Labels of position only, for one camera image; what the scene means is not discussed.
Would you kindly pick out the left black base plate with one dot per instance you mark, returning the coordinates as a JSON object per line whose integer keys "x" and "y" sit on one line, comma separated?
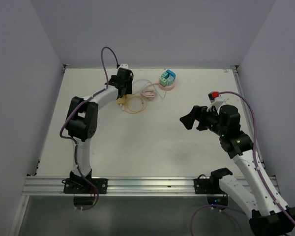
{"x": 80, "y": 186}

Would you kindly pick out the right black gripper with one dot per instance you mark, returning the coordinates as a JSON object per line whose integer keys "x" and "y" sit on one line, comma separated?
{"x": 197, "y": 112}

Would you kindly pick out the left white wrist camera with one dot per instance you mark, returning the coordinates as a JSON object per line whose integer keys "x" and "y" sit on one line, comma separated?
{"x": 122, "y": 66}

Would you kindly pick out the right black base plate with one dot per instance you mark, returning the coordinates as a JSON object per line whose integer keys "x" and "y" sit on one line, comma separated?
{"x": 206, "y": 185}

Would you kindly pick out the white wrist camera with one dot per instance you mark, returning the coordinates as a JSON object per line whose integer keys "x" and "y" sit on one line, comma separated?
{"x": 122, "y": 66}
{"x": 216, "y": 100}

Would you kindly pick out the yellow cube socket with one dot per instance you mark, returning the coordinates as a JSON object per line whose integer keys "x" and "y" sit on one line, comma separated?
{"x": 122, "y": 100}

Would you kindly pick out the green plug adapter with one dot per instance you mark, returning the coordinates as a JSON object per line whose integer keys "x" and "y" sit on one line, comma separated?
{"x": 163, "y": 79}

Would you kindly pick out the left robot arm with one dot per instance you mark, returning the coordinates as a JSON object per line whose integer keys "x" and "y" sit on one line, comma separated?
{"x": 81, "y": 121}

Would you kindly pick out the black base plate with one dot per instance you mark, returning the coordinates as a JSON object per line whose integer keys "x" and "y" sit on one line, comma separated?
{"x": 206, "y": 185}
{"x": 80, "y": 186}

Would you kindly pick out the aluminium mounting rail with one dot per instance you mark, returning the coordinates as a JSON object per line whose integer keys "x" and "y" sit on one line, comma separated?
{"x": 118, "y": 186}

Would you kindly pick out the light blue plug adapter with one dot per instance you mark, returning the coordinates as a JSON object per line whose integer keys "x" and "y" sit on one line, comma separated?
{"x": 170, "y": 80}

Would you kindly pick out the pink round socket base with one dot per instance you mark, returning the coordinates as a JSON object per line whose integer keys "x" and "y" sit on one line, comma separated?
{"x": 168, "y": 87}

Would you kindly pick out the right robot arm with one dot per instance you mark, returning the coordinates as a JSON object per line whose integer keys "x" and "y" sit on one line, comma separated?
{"x": 268, "y": 213}

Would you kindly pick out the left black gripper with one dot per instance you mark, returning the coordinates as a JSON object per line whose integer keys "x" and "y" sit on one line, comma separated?
{"x": 129, "y": 86}

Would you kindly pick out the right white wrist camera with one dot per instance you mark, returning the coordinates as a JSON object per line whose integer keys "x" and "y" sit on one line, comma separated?
{"x": 216, "y": 100}

